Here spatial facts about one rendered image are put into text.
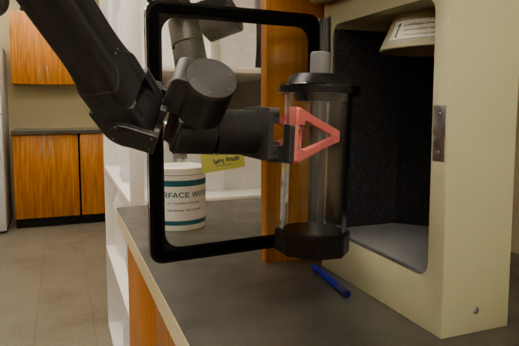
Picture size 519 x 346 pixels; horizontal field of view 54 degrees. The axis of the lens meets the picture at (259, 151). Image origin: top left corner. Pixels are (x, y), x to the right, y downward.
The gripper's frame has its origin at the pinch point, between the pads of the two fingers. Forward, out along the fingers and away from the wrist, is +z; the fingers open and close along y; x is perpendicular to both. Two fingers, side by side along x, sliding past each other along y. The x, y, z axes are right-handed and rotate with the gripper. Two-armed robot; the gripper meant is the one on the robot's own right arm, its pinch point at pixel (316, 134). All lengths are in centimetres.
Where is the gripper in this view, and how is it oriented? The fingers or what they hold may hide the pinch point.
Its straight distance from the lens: 69.9
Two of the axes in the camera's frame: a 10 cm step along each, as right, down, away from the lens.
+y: -3.8, -0.7, 9.2
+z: 9.3, 0.2, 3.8
